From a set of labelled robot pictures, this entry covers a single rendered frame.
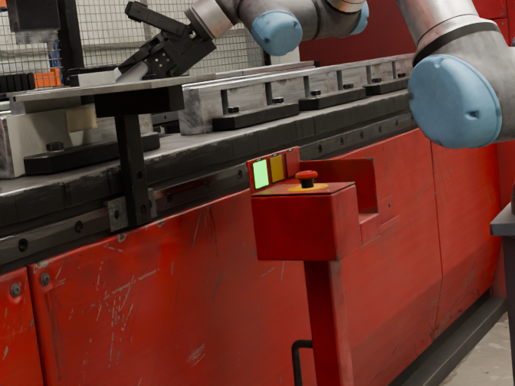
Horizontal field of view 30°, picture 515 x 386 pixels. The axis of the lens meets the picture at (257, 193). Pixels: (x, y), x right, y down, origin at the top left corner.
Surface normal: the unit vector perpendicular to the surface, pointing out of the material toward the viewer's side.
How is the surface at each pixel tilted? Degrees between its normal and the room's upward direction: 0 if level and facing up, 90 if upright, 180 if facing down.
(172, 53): 90
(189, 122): 90
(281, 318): 90
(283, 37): 128
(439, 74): 96
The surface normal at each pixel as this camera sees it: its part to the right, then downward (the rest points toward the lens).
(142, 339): 0.87, -0.03
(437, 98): -0.84, 0.28
